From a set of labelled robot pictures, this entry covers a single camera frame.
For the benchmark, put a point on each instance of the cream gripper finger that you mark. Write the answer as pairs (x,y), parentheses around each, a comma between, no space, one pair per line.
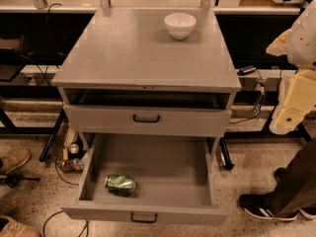
(296,99)
(280,45)

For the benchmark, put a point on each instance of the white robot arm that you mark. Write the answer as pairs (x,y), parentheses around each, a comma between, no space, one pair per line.
(302,42)

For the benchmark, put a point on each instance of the grey drawer cabinet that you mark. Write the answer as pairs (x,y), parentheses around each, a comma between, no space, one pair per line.
(128,59)

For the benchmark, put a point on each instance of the closed grey upper drawer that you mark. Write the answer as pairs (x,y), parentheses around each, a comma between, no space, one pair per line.
(152,121)

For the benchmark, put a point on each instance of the open grey bottom drawer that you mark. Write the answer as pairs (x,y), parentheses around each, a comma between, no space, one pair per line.
(173,181)

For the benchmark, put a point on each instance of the black power adapter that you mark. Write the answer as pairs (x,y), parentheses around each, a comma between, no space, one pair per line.
(246,70)

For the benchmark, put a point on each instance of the dark brown trouser leg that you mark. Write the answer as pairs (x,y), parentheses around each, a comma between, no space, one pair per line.
(296,187)

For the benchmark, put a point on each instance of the white ceramic bowl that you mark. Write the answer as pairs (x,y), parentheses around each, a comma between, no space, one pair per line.
(180,25)

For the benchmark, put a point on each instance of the black sneaker with white stripes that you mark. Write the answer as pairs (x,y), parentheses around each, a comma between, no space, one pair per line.
(255,206)

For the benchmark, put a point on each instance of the clutter pile beside cabinet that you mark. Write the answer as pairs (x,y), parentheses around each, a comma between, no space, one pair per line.
(71,151)

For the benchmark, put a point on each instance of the tan shoe upper left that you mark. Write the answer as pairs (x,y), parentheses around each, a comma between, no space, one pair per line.
(14,160)

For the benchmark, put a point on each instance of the tan shoe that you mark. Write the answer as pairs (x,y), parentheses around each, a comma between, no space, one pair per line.
(14,160)
(9,227)

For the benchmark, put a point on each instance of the tan shoe lower left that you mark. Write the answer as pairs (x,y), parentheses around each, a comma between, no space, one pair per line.
(9,227)

